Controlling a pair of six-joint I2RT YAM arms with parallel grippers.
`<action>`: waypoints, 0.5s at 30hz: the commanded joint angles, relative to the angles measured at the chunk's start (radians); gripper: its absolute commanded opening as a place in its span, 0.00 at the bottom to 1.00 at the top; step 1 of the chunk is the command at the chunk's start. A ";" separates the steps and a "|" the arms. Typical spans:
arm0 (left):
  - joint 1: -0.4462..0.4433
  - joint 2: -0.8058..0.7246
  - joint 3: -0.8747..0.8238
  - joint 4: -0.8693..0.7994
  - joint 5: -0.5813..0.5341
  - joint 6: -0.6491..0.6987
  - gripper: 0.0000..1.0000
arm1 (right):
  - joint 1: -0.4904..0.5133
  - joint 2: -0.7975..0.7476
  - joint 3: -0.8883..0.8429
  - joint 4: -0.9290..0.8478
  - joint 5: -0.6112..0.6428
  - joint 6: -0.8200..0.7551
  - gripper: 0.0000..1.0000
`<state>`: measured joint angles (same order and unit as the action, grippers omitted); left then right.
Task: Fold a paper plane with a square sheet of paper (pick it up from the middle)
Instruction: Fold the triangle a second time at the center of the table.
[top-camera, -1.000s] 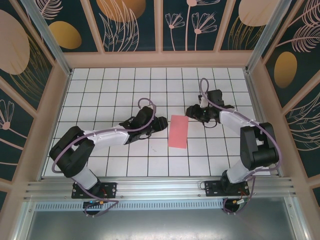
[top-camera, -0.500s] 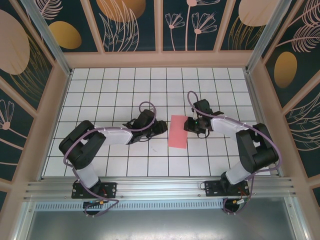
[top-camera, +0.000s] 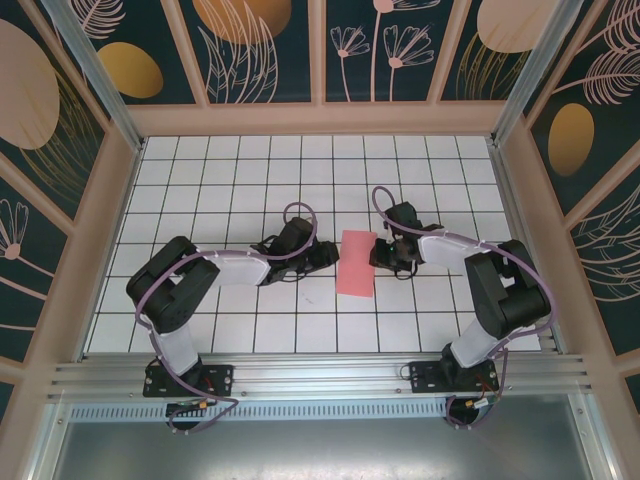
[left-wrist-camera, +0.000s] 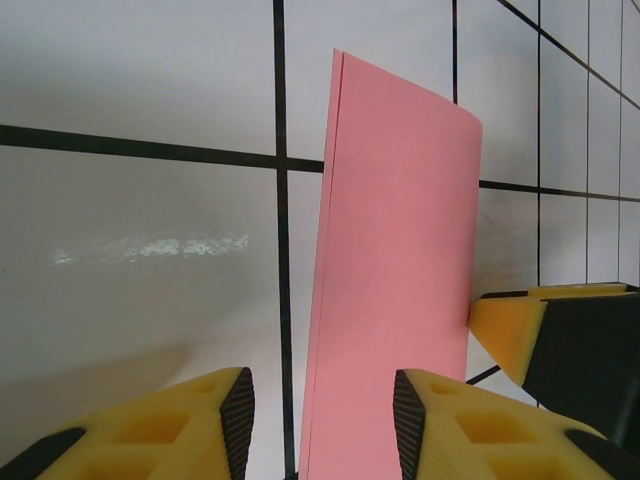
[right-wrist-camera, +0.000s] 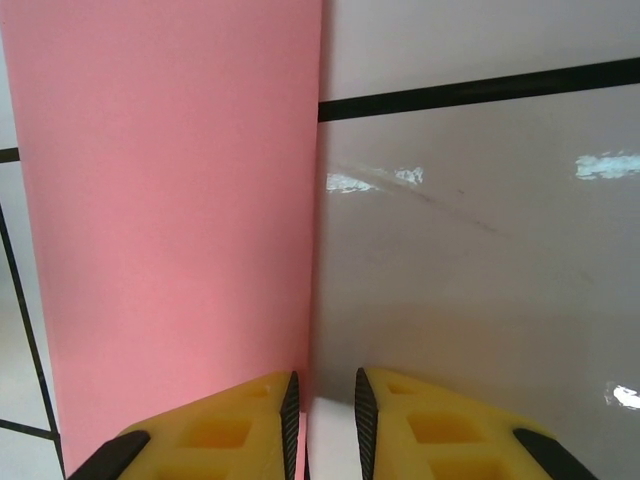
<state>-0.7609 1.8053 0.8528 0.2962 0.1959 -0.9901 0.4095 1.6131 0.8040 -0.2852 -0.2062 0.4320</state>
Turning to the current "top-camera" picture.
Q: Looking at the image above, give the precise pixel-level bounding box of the arm controller board with wires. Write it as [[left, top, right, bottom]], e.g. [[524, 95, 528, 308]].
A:
[[446, 394, 501, 430], [165, 399, 224, 435]]

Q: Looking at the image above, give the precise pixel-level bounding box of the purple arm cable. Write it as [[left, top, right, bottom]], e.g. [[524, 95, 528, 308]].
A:
[[372, 185, 559, 431], [134, 201, 321, 437]]

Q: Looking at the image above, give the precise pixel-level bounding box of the pink cloth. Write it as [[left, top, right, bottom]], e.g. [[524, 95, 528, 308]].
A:
[[335, 229, 379, 299]]

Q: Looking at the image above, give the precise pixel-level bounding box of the aluminium table side rail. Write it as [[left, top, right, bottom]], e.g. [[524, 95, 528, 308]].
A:
[[487, 142, 559, 354]]

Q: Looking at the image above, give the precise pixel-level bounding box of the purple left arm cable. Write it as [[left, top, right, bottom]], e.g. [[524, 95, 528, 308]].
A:
[[134, 201, 321, 437]]

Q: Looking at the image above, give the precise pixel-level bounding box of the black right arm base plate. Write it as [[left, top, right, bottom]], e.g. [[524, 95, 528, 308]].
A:
[[408, 359, 500, 396]]

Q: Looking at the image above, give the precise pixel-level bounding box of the grey metal sheet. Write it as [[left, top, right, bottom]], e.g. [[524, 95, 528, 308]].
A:
[[29, 394, 621, 480]]

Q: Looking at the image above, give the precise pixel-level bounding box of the aluminium corner post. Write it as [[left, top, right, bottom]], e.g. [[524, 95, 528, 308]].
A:
[[39, 0, 146, 154], [489, 0, 586, 147]]

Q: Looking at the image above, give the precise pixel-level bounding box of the long aluminium mounting rail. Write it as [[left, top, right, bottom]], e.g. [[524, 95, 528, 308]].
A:
[[47, 352, 596, 401]]

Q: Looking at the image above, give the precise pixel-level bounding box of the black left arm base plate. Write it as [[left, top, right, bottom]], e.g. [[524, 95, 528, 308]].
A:
[[143, 363, 236, 399]]

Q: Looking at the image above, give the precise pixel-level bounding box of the slotted grey cable duct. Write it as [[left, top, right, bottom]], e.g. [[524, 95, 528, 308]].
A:
[[69, 403, 451, 424]]

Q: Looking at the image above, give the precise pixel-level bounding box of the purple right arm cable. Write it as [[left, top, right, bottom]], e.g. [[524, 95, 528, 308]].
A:
[[372, 185, 559, 431]]

